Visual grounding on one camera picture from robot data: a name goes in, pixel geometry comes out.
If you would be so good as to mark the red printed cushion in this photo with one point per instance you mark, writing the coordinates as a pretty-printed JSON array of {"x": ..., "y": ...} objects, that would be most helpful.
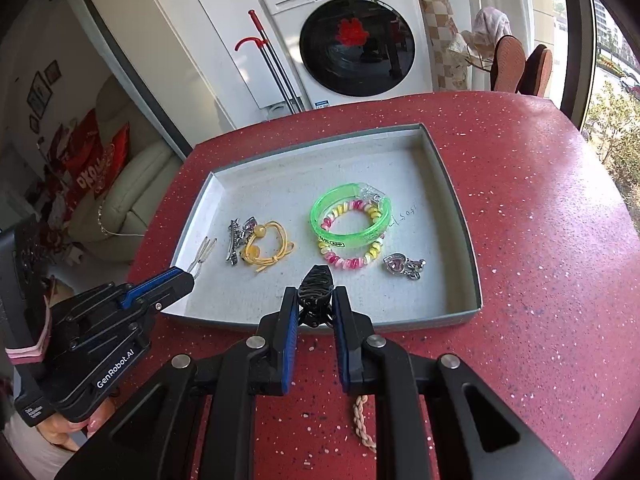
[{"x": 95, "y": 165}]

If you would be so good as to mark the small silver charm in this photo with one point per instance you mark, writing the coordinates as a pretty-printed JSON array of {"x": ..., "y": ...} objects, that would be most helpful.
[{"x": 250, "y": 223}]

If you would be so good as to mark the pink elastic band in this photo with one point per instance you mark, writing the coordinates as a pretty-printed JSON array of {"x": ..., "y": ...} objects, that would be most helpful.
[{"x": 32, "y": 347}]

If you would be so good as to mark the dark brown claw clip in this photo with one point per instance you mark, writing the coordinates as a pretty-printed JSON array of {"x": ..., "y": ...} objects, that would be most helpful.
[{"x": 314, "y": 285}]

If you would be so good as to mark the silver hair clip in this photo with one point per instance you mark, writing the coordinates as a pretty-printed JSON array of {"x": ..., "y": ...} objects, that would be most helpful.
[{"x": 233, "y": 240}]

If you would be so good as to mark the pink towel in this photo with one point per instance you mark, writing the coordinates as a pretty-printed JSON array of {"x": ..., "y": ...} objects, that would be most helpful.
[{"x": 492, "y": 25}]

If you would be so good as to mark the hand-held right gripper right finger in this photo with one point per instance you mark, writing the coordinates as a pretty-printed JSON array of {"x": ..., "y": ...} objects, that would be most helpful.
[{"x": 341, "y": 345}]

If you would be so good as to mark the small picture frame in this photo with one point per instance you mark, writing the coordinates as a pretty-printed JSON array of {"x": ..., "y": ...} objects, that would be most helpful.
[
  {"x": 52, "y": 72},
  {"x": 34, "y": 123}
]

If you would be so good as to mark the large picture frame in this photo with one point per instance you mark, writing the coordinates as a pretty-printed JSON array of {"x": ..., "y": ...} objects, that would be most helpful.
[{"x": 39, "y": 94}]

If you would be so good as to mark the person's left hand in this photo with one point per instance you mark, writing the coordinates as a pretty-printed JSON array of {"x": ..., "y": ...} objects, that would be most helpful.
[{"x": 75, "y": 427}]

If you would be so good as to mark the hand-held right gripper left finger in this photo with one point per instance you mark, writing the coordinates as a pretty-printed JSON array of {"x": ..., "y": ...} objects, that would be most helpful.
[{"x": 287, "y": 340}]

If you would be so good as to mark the green translucent bangle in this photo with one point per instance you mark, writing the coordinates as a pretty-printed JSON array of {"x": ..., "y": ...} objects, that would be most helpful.
[{"x": 320, "y": 222}]

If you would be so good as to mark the checkered bag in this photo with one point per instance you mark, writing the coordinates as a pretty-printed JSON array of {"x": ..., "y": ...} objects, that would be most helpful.
[{"x": 440, "y": 35}]

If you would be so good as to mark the grey shallow tray box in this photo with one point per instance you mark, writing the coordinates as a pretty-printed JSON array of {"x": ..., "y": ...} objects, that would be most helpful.
[{"x": 325, "y": 290}]

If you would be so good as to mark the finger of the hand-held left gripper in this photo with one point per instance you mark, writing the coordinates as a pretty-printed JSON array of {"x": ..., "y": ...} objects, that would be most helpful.
[
  {"x": 172, "y": 300},
  {"x": 155, "y": 284}
]

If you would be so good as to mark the silver heart charm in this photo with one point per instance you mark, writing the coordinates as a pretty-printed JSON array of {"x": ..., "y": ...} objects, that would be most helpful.
[{"x": 397, "y": 264}]

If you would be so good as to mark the cream sofa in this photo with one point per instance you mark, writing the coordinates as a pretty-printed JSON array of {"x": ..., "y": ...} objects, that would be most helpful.
[{"x": 135, "y": 185}]

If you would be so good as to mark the white washing machine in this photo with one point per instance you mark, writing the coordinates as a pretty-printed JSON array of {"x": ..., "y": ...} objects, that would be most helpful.
[{"x": 350, "y": 35}]

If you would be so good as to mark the clear hair clip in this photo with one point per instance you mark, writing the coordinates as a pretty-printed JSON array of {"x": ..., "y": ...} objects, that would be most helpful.
[{"x": 202, "y": 255}]

